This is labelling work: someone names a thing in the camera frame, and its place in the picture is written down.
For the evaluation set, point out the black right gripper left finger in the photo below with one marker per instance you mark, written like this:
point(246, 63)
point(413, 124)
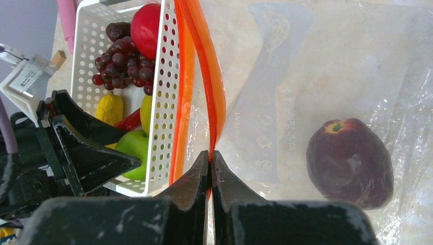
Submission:
point(186, 221)

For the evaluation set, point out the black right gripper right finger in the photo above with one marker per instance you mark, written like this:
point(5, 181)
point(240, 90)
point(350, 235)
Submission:
point(227, 189)

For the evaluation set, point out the yellow corn cob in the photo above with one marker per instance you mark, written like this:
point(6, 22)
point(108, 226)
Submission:
point(110, 110)

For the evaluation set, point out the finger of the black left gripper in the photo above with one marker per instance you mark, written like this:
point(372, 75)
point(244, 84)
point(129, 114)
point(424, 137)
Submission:
point(61, 103)
point(88, 165)

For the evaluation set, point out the clear orange-zip bag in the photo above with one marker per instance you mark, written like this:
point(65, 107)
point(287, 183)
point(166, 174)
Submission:
point(290, 66)

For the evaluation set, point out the dark red grape bunch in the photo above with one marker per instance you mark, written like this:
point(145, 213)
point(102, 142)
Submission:
point(122, 66)

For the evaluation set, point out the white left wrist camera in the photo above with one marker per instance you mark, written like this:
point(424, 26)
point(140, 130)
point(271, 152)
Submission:
point(27, 78)

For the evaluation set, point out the dark maroon fig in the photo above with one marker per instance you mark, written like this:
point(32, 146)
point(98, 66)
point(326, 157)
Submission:
point(118, 30)

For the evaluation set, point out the wooden block near left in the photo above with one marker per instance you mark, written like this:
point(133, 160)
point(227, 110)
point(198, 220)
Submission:
point(58, 59)

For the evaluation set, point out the green apple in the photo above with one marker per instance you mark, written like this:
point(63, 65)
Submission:
point(135, 143)

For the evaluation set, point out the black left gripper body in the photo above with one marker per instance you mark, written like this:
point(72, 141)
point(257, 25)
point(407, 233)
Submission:
point(31, 171)

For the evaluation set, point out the white perforated plastic basket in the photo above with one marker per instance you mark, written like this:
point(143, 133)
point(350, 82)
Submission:
point(90, 42)

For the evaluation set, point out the pink cylindrical toy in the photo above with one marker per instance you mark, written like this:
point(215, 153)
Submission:
point(68, 12)

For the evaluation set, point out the red tomato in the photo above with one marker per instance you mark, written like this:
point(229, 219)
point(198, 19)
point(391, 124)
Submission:
point(145, 29)

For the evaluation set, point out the red chili pepper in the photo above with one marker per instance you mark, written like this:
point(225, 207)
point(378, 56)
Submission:
point(130, 123)

